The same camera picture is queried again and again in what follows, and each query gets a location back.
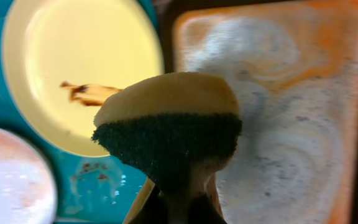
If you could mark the green and yellow sponge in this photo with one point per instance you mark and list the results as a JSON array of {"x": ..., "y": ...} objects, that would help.
[{"x": 177, "y": 128}]

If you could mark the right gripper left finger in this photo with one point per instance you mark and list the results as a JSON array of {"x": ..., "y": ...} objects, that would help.
[{"x": 148, "y": 207}]

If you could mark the yellow-green plate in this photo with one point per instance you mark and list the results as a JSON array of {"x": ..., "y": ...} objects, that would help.
[{"x": 59, "y": 55}]

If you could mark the black tray with soapy water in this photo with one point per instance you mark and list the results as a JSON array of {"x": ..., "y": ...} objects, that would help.
[{"x": 293, "y": 66}]

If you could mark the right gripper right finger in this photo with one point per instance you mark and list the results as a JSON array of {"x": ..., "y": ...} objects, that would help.
[{"x": 206, "y": 209}]

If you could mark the teal plastic serving tray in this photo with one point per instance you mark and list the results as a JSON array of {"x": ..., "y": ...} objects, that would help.
[{"x": 95, "y": 190}]

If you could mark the white plate front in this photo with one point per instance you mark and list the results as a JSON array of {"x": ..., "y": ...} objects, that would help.
[{"x": 28, "y": 192}]

